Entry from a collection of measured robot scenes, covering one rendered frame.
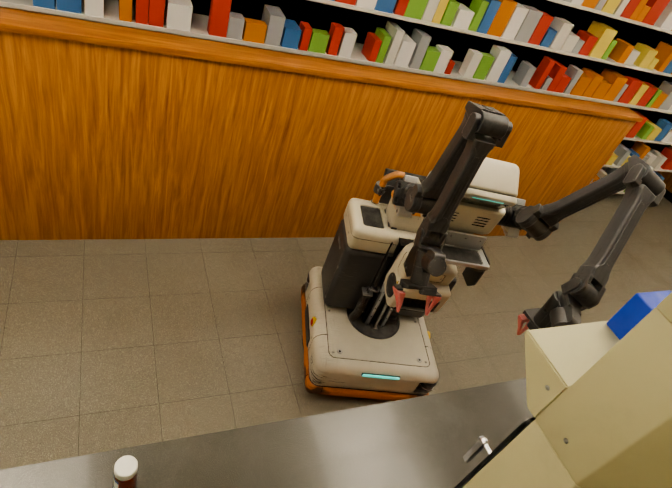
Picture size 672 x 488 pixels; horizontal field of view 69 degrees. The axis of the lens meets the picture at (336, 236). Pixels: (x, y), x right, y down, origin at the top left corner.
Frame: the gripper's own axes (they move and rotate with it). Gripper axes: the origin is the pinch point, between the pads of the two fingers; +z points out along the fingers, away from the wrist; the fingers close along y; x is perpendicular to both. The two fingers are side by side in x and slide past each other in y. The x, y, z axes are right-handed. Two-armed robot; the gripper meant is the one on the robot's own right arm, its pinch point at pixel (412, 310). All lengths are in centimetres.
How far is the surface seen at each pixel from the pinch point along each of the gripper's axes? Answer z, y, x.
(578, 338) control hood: -21, 1, -67
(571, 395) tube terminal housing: -15, -6, -77
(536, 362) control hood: -17, -8, -70
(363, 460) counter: 27.0, -20.9, -36.3
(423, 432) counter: 23.4, -2.8, -29.1
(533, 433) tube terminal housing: -5, -7, -72
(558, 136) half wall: -79, 153, 163
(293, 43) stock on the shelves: -97, -34, 161
